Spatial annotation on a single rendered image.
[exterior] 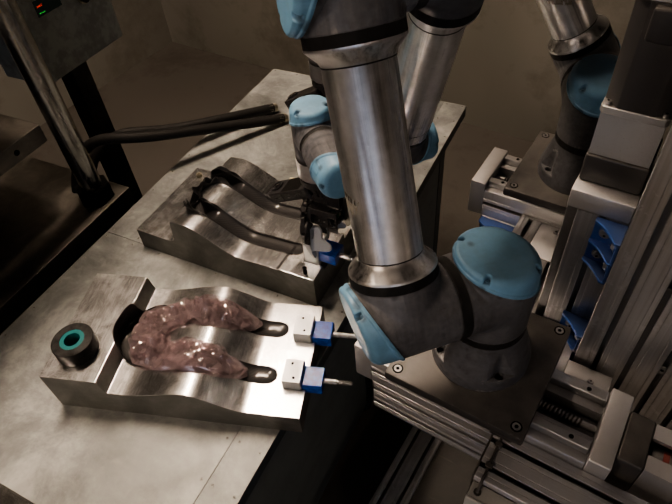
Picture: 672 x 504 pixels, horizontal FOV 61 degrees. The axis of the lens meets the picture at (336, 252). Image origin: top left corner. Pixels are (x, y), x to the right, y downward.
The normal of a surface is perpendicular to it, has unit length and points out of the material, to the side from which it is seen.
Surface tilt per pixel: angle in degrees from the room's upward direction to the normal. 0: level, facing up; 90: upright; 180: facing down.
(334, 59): 118
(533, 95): 90
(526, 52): 90
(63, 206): 0
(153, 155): 0
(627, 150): 90
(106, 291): 0
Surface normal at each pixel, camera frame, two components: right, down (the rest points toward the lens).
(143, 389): -0.31, -0.68
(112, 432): -0.07, -0.68
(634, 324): -0.54, 0.64
